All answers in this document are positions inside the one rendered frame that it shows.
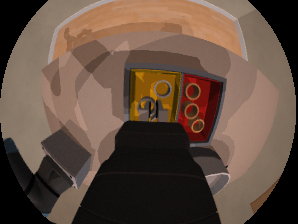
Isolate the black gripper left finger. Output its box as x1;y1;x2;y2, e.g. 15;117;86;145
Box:
139;101;151;122

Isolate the grey metal ring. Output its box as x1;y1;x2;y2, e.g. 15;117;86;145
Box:
154;80;172;98
151;113;157;122
137;96;156;117

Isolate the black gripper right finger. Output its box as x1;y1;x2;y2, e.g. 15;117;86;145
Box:
156;100;169;122

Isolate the bronze bushing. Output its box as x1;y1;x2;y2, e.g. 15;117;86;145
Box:
181;101;199;119
188;116;204;133
183;83;201;100

